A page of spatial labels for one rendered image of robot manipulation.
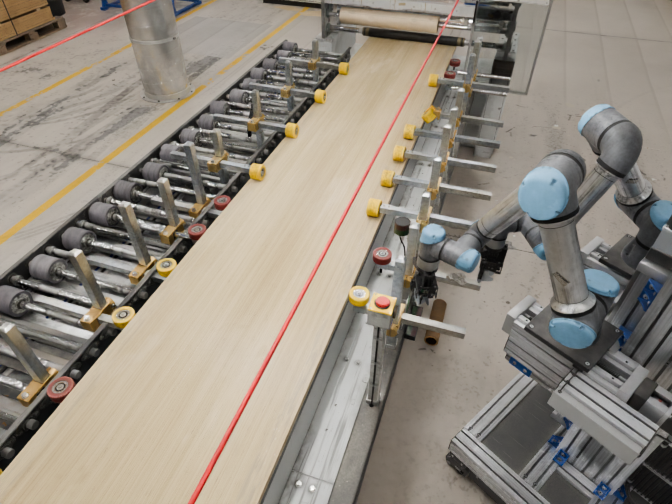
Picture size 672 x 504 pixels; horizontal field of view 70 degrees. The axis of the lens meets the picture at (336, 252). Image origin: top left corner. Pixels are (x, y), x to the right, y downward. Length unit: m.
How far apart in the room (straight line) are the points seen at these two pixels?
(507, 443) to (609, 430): 0.81
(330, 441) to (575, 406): 0.81
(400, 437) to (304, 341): 1.00
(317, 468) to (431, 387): 1.10
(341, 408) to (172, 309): 0.73
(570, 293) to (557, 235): 0.18
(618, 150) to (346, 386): 1.23
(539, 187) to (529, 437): 1.45
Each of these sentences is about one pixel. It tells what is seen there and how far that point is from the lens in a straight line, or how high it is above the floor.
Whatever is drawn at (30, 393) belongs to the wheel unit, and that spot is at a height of 0.83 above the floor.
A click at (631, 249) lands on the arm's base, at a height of 1.09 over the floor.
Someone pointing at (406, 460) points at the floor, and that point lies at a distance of 2.51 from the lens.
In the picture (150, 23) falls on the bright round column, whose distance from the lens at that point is 5.44.
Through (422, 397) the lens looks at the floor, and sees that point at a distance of 2.69.
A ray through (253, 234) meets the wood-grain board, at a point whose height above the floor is 0.90.
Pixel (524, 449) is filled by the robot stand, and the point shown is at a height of 0.21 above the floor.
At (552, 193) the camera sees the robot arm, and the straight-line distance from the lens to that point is 1.26.
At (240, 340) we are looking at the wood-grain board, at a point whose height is 0.90.
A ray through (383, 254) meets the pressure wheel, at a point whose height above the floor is 0.91.
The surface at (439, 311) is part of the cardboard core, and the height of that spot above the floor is 0.08.
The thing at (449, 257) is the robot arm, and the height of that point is 1.25.
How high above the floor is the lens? 2.27
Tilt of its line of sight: 42 degrees down
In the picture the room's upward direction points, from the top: straight up
